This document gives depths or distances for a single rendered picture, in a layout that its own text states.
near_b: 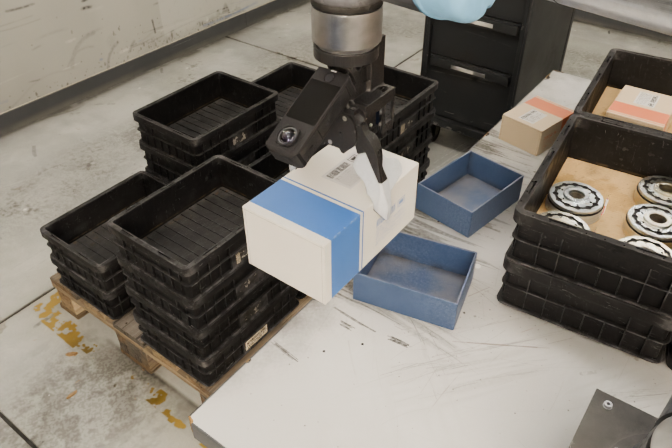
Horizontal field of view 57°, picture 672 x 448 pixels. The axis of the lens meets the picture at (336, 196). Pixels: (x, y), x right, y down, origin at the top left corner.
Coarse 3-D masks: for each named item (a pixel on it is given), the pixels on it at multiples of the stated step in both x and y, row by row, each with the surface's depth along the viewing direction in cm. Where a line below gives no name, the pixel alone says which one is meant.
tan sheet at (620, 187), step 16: (576, 160) 134; (560, 176) 129; (576, 176) 129; (592, 176) 129; (608, 176) 129; (624, 176) 129; (608, 192) 125; (624, 192) 125; (544, 208) 121; (608, 208) 121; (624, 208) 121; (592, 224) 117; (608, 224) 117
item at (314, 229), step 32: (320, 160) 79; (352, 160) 79; (288, 192) 74; (320, 192) 74; (352, 192) 74; (256, 224) 72; (288, 224) 69; (320, 224) 69; (352, 224) 69; (384, 224) 77; (256, 256) 75; (288, 256) 71; (320, 256) 67; (352, 256) 72; (320, 288) 70
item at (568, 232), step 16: (624, 128) 126; (560, 144) 121; (544, 160) 116; (528, 192) 108; (528, 224) 104; (544, 224) 102; (560, 224) 101; (576, 240) 100; (592, 240) 99; (608, 240) 98; (624, 256) 97; (640, 256) 96; (656, 256) 95
